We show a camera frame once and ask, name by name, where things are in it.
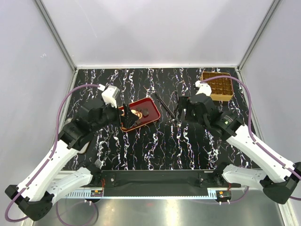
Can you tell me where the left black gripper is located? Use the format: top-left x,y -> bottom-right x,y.
92,98 -> 139,132

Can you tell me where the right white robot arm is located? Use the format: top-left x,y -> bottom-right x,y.
176,94 -> 301,204

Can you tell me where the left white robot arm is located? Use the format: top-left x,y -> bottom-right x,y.
5,104 -> 139,221

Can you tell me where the dark square chocolate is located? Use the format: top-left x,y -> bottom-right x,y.
142,109 -> 149,117

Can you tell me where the gold chocolate box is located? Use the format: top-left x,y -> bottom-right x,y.
200,72 -> 234,102

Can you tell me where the red rectangular tray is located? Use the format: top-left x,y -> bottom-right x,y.
121,97 -> 161,132

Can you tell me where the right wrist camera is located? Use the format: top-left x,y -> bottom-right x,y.
195,81 -> 212,97

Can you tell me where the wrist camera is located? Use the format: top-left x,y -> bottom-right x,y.
98,84 -> 120,108
195,81 -> 212,97

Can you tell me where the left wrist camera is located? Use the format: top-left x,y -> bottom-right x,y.
98,84 -> 120,108

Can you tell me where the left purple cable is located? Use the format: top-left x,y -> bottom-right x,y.
5,84 -> 101,223

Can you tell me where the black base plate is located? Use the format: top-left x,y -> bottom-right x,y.
97,170 -> 229,188

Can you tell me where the white cable duct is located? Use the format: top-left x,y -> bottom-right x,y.
65,187 -> 230,200

